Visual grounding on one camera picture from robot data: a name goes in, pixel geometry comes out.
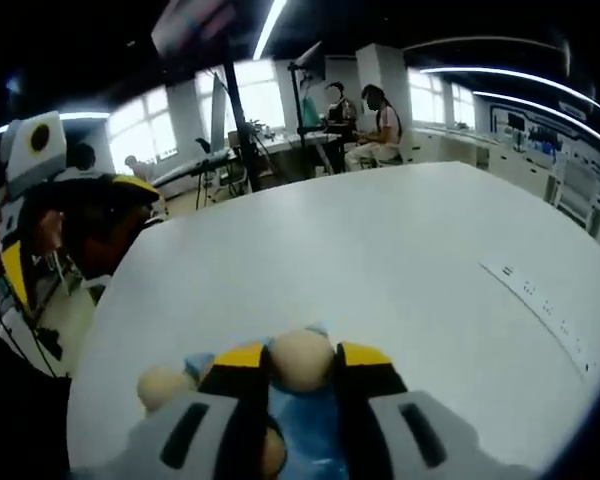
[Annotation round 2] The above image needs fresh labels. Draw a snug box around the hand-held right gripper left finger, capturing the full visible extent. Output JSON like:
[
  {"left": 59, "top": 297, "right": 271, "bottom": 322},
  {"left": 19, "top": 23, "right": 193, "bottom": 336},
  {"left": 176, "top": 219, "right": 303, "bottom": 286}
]
[{"left": 69, "top": 339, "right": 271, "bottom": 480}]

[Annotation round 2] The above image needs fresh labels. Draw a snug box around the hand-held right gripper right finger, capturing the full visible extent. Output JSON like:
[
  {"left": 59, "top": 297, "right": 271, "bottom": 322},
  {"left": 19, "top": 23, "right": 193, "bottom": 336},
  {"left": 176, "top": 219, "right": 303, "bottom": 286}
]
[{"left": 333, "top": 339, "right": 536, "bottom": 480}]

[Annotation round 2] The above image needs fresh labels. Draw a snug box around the single brown egg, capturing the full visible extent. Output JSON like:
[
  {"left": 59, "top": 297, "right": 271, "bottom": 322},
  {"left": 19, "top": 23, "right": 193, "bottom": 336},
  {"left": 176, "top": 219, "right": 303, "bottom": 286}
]
[
  {"left": 269, "top": 328, "right": 336, "bottom": 391},
  {"left": 137, "top": 366, "right": 194, "bottom": 414},
  {"left": 262, "top": 427, "right": 287, "bottom": 479}
]

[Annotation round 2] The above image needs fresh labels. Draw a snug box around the blue egg tray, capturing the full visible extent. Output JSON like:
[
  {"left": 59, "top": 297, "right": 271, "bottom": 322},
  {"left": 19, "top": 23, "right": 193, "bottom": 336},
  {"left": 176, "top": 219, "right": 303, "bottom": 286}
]
[{"left": 182, "top": 322, "right": 349, "bottom": 480}]

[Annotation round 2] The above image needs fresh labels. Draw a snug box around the person's left hand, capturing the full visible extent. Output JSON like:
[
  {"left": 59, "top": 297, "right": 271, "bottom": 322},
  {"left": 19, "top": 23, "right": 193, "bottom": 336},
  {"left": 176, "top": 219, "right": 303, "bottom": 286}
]
[{"left": 34, "top": 203, "right": 146, "bottom": 276}]

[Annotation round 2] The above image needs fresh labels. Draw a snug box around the black support pole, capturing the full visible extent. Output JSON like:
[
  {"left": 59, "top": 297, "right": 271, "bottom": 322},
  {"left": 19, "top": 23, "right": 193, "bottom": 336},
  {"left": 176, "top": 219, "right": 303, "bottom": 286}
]
[{"left": 222, "top": 62, "right": 261, "bottom": 194}]

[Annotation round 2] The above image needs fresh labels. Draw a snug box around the hanging display screen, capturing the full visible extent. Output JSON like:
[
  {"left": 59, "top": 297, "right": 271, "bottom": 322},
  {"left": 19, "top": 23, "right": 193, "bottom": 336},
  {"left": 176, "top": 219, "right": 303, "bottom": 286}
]
[{"left": 149, "top": 0, "right": 241, "bottom": 56}]

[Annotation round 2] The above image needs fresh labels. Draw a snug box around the white flat strip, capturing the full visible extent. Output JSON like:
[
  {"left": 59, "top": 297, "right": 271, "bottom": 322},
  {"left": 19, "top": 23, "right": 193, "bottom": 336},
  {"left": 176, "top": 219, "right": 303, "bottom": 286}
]
[{"left": 479, "top": 252, "right": 599, "bottom": 374}]

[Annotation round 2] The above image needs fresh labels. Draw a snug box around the black lamp stand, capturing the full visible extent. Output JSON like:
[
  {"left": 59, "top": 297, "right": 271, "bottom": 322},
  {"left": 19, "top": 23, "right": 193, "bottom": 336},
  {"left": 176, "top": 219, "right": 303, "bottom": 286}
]
[{"left": 287, "top": 40, "right": 329, "bottom": 176}]

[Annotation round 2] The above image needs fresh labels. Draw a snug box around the ceiling light strip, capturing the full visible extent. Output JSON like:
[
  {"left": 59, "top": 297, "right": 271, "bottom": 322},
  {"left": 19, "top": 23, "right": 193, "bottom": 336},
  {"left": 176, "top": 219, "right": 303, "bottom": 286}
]
[
  {"left": 419, "top": 67, "right": 600, "bottom": 109},
  {"left": 252, "top": 0, "right": 289, "bottom": 61},
  {"left": 472, "top": 89, "right": 591, "bottom": 121}
]

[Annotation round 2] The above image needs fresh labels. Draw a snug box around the white cabinet row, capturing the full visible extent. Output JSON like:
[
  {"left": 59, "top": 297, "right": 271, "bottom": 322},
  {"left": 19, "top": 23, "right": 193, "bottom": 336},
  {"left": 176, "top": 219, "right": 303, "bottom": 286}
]
[{"left": 414, "top": 124, "right": 600, "bottom": 236}]

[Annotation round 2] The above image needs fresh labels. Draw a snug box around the white office chair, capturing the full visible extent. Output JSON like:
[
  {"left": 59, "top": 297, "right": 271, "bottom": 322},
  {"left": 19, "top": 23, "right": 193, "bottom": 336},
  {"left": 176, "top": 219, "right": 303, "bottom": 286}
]
[{"left": 554, "top": 159, "right": 600, "bottom": 226}]

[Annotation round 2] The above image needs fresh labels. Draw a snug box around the wall display board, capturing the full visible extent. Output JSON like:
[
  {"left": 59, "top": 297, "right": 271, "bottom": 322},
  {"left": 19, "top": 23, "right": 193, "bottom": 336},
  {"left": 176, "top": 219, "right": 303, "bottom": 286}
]
[{"left": 489, "top": 97, "right": 600, "bottom": 166}]

